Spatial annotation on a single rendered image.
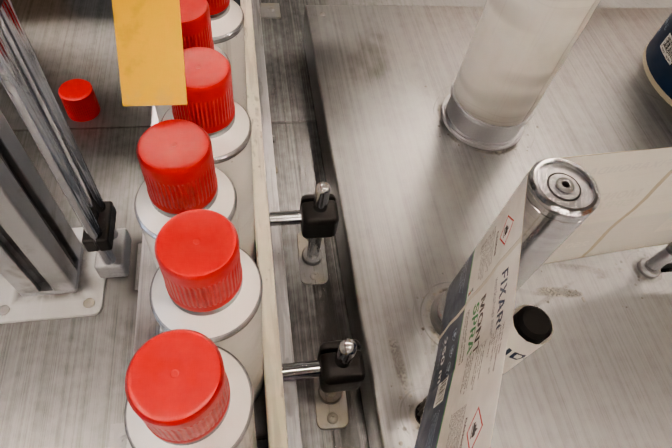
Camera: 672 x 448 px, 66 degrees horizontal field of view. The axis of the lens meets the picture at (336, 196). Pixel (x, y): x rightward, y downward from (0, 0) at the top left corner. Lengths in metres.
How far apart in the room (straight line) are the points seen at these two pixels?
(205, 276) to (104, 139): 0.41
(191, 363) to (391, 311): 0.26
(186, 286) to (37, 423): 0.28
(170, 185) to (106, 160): 0.34
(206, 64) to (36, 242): 0.21
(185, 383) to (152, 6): 0.17
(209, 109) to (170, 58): 0.03
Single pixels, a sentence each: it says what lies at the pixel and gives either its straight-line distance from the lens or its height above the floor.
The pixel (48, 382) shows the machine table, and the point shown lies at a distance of 0.49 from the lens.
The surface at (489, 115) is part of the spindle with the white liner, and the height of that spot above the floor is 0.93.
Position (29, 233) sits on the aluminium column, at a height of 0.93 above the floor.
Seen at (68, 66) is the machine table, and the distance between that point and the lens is 0.69.
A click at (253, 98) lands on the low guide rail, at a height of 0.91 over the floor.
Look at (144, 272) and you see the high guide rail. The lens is 0.35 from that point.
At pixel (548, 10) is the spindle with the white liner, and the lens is 0.45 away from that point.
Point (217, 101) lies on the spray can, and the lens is 0.28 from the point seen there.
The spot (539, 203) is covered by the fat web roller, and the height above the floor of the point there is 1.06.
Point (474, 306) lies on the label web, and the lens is 0.31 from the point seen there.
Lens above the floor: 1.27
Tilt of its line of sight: 55 degrees down
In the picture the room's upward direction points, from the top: 11 degrees clockwise
